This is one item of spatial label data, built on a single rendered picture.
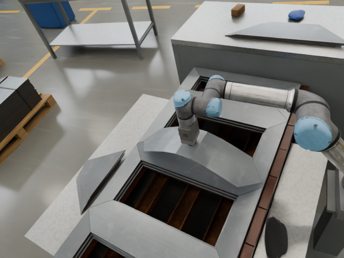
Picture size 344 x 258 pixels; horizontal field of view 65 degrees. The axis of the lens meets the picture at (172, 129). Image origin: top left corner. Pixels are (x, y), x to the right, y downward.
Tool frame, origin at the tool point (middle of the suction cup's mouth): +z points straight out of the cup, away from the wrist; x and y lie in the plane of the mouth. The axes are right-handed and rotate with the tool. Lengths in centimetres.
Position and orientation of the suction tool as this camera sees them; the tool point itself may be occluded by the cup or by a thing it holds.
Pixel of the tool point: (192, 144)
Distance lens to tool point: 132.5
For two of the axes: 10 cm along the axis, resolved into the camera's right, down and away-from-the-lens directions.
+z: 1.9, 6.7, 7.2
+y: -3.8, 7.3, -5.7
